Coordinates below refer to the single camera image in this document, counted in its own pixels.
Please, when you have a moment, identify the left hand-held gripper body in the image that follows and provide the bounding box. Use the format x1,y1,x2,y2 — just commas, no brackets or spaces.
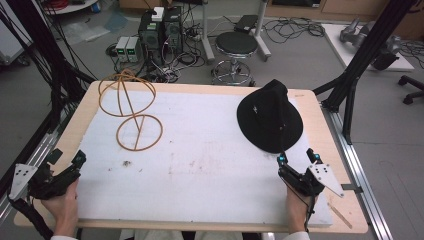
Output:
8,162,83,201

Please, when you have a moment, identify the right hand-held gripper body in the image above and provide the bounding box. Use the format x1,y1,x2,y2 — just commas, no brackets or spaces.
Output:
277,161,345,198

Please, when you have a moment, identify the black brimmed hat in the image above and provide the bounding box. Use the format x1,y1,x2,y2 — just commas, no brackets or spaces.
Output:
236,78,304,154

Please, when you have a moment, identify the tan wire hat stand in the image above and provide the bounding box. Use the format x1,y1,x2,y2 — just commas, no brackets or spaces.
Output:
97,68,164,152

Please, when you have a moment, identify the person's right hand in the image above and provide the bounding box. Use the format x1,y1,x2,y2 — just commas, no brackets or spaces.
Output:
285,183,318,234

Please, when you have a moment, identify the person's left hand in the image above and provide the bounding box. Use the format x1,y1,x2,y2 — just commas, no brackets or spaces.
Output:
40,178,80,238

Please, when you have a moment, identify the thin wooden stick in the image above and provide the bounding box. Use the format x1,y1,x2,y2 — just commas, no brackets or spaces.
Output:
327,202,353,230

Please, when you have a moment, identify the person's white right sleeve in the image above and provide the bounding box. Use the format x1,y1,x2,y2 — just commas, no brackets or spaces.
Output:
283,230,313,240

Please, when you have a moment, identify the white foam sheet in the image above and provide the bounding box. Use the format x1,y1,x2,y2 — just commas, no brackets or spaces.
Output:
75,89,334,228

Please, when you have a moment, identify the white floor board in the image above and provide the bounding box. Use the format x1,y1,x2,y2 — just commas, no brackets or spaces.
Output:
321,23,416,73

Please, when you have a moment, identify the grey power supply unit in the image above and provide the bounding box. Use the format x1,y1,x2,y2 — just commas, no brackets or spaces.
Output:
114,35,130,63
125,36,143,64

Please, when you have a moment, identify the black office chair base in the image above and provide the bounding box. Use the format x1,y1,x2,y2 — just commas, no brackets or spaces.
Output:
397,74,424,106

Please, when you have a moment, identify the black round stool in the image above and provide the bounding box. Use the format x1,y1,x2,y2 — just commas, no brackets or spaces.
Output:
210,31,259,87

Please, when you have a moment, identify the clear plastic sheet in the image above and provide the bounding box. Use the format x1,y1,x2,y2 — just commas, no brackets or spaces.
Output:
61,19,111,44

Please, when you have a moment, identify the white stand leg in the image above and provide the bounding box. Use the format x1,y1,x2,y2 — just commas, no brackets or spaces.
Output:
199,0,216,62
251,0,273,63

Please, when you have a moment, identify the black computer tower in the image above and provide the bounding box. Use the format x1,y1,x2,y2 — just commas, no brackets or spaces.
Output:
162,5,184,56
137,11,165,66

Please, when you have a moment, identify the flat black box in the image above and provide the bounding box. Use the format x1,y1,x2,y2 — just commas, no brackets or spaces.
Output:
233,14,259,34

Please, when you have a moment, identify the round white table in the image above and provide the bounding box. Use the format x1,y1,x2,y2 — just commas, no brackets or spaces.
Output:
43,0,101,16

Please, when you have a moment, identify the small white box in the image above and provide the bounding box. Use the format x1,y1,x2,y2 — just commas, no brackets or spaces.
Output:
150,6,165,23

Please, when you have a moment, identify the aluminium table rail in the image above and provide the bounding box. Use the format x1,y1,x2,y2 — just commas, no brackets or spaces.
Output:
320,101,395,240
0,109,73,224

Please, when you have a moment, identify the right hand-held gripper cable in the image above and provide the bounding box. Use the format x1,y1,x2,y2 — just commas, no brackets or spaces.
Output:
282,178,318,233

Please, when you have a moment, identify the hand-held gripper cable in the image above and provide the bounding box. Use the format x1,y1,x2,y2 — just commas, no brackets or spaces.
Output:
6,195,54,240
282,178,318,233

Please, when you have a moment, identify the left hand-held gripper cable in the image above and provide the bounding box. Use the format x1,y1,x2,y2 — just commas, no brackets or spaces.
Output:
6,195,54,240

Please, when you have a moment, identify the small metal bracket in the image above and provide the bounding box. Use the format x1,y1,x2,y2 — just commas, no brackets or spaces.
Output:
340,183,364,194

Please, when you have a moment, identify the black metal frame stand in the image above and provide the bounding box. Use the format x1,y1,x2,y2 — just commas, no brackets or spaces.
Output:
312,0,419,146
0,0,98,131

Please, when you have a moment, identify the black floor cable tangle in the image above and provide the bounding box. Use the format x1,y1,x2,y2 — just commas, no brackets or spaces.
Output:
263,16,326,44

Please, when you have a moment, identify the cable bundle by computers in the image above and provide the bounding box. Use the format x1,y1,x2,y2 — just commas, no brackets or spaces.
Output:
146,49,208,84

